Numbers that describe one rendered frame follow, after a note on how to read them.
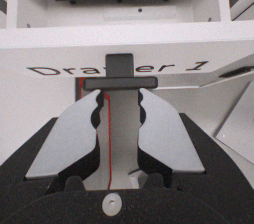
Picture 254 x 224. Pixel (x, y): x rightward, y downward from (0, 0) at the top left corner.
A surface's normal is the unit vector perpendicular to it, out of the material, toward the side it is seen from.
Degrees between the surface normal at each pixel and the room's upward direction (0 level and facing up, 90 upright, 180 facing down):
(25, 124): 0
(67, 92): 0
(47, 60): 90
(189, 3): 0
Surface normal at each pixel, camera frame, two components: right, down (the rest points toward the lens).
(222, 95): 0.00, -0.09
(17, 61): 0.04, 1.00
